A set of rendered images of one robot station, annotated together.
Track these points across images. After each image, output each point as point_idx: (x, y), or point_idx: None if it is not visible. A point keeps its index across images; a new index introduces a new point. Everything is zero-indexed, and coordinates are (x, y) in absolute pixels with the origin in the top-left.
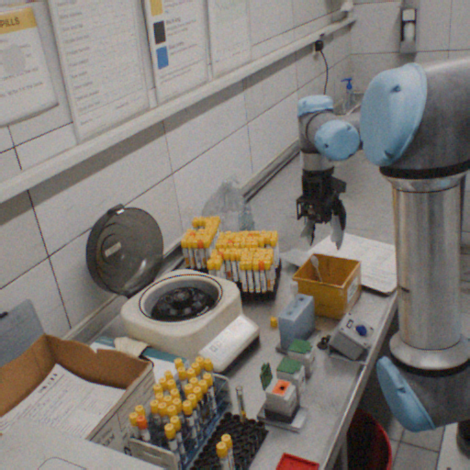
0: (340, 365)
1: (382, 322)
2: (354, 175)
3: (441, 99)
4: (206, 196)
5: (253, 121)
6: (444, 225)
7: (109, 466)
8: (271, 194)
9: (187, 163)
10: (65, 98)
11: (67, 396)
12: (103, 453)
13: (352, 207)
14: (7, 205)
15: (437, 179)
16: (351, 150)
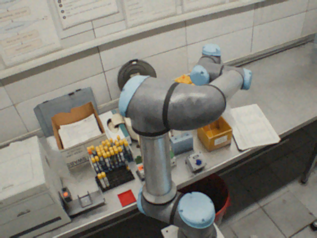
0: (185, 170)
1: (222, 162)
2: (304, 75)
3: (136, 103)
4: None
5: (258, 25)
6: (148, 152)
7: (34, 164)
8: (253, 67)
9: (199, 41)
10: (123, 9)
11: (88, 127)
12: (37, 160)
13: (281, 94)
14: (86, 50)
15: (137, 134)
16: (202, 83)
